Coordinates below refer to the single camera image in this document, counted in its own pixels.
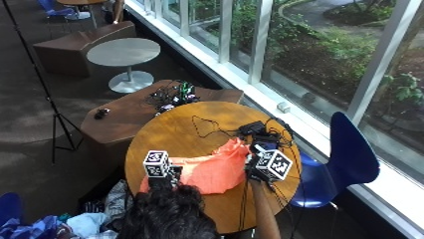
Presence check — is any person's right hand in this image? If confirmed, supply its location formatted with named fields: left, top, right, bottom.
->
left=244, top=152, right=277, bottom=183

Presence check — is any person's left hand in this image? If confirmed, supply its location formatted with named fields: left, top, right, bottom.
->
left=149, top=164, right=185, bottom=191

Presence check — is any orange cloth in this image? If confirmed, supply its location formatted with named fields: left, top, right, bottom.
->
left=140, top=136, right=253, bottom=195

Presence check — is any white marker cube on left glove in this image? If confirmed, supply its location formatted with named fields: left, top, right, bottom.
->
left=143, top=149, right=173, bottom=178

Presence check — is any white marker cube on glove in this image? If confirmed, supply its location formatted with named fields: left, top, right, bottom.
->
left=143, top=149, right=173, bottom=178
left=254, top=149, right=294, bottom=182

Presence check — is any white marker cube on right glove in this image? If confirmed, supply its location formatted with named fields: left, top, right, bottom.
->
left=254, top=149, right=294, bottom=182

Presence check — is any black box device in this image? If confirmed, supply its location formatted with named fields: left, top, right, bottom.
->
left=237, top=120, right=268, bottom=136

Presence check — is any small white box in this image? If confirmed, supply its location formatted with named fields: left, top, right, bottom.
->
left=276, top=101, right=293, bottom=115

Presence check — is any brown angular bench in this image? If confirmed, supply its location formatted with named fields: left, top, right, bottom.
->
left=33, top=20, right=139, bottom=79
left=80, top=79, right=245, bottom=148

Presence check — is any blue plastic chair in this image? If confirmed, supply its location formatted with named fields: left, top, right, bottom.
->
left=289, top=111, right=382, bottom=210

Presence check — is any dark grey outdoor fixture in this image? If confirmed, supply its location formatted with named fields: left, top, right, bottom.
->
left=301, top=92, right=318, bottom=104

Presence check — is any small black device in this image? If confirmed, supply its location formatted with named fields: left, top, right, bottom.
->
left=94, top=108, right=112, bottom=120

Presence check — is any pile of clothes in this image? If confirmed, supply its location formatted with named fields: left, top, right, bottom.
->
left=0, top=179, right=136, bottom=239

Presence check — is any black tripod stand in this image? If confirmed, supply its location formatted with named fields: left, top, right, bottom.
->
left=2, top=0, right=86, bottom=165

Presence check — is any round wooden table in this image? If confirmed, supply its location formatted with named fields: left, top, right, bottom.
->
left=56, top=0, right=111, bottom=30

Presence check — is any blue chair with metal legs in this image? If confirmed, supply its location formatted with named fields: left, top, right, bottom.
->
left=37, top=0, right=94, bottom=21

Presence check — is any thin black cable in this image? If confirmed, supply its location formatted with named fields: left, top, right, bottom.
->
left=191, top=115, right=241, bottom=139

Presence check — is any tangle of cables and gloves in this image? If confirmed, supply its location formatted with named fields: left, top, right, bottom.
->
left=145, top=80, right=203, bottom=117

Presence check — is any round grey pedestal table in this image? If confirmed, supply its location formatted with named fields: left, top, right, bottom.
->
left=86, top=37, right=163, bottom=95

